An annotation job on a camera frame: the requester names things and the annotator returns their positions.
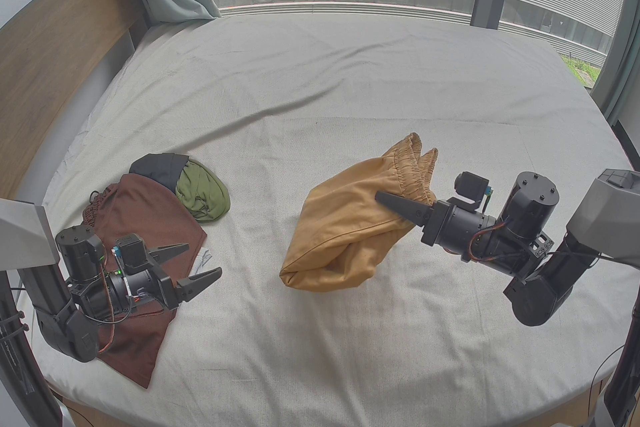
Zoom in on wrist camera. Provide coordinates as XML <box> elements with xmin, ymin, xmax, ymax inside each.
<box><xmin>112</xmin><ymin>233</ymin><xmax>149</xmax><ymax>274</ymax></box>
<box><xmin>452</xmin><ymin>171</ymin><xmax>494</xmax><ymax>216</ymax></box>

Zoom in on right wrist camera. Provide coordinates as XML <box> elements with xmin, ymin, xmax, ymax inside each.
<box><xmin>452</xmin><ymin>171</ymin><xmax>494</xmax><ymax>216</ymax></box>

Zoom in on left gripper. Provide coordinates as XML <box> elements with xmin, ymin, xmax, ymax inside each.
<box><xmin>109</xmin><ymin>242</ymin><xmax>223</xmax><ymax>312</ymax></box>

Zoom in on bed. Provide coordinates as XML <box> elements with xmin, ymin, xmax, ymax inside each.
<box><xmin>0</xmin><ymin>0</ymin><xmax>637</xmax><ymax>427</ymax></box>

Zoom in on mustard yellow shorts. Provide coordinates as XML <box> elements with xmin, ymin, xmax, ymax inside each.
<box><xmin>279</xmin><ymin>132</ymin><xmax>441</xmax><ymax>291</ymax></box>

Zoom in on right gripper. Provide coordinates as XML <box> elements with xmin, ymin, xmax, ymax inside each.
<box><xmin>374</xmin><ymin>191</ymin><xmax>502</xmax><ymax>262</ymax></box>

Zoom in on brown shorts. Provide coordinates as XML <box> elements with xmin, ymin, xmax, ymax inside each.
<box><xmin>82</xmin><ymin>172</ymin><xmax>208</xmax><ymax>390</ymax></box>

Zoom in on black cable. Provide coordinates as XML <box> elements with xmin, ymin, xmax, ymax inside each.
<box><xmin>65</xmin><ymin>405</ymin><xmax>101</xmax><ymax>427</ymax></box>

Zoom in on black garment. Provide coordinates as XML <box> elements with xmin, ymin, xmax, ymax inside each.
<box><xmin>130</xmin><ymin>153</ymin><xmax>191</xmax><ymax>200</ymax></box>

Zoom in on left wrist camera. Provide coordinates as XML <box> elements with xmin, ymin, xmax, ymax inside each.
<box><xmin>112</xmin><ymin>233</ymin><xmax>149</xmax><ymax>274</ymax></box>

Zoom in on green garment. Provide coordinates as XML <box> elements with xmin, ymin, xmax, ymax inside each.
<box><xmin>175</xmin><ymin>159</ymin><xmax>231</xmax><ymax>223</ymax></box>

